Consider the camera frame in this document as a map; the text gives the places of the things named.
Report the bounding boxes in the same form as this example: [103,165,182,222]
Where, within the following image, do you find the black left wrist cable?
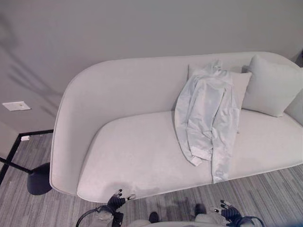
[76,205,110,227]

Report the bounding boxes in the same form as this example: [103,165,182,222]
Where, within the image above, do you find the light blue hooded sweatshirt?
[174,60,241,184]

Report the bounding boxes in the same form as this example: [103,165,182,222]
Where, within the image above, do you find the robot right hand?
[210,200,243,223]

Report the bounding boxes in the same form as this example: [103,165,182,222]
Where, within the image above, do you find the white wall outlet plate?
[2,101,32,112]

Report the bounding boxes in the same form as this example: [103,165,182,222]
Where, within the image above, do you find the robot silver body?
[134,212,224,227]

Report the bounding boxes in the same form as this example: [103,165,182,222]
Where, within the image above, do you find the black metal frame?
[0,129,54,172]

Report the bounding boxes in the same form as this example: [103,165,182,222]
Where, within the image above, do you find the pale green large cushion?
[241,54,303,118]

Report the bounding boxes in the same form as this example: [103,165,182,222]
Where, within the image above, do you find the black round lamp base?
[26,162,53,196]

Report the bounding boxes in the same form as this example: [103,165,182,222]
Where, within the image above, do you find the white fabric sofa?
[49,51,303,203]

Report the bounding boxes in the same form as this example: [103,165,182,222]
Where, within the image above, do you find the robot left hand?
[107,187,137,215]

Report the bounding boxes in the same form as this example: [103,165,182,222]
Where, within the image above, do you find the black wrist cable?
[239,215,266,227]
[76,205,110,227]

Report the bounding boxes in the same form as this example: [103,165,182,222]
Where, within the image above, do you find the beige square cushion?
[188,64,252,112]

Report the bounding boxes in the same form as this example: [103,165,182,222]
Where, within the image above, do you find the robot right dark foot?
[194,203,207,215]

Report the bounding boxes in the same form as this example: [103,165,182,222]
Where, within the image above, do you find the dark furniture corner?
[291,48,303,65]

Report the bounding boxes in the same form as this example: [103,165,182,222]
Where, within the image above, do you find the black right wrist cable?
[239,215,266,227]

